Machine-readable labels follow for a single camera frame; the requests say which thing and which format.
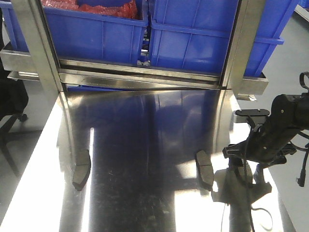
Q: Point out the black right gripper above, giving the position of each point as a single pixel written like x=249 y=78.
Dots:
x=266 y=142

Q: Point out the dark brake pad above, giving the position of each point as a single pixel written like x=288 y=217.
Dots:
x=82 y=169
x=205 y=172
x=240 y=174

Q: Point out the right blue plastic bin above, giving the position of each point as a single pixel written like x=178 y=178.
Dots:
x=194 y=34

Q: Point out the blue plastic bin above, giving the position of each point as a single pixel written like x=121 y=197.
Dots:
x=194 y=34
x=100 y=37

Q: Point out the red bubble wrap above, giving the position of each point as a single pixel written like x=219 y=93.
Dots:
x=128 y=10

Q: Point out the left blue plastic bin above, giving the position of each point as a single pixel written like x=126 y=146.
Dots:
x=100 y=37

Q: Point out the black office chair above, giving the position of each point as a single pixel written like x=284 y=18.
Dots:
x=13 y=100

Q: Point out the far-left blue bin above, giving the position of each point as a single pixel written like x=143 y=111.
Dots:
x=13 y=28

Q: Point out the stainless steel rack frame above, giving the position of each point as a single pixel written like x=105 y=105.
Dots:
x=42 y=63

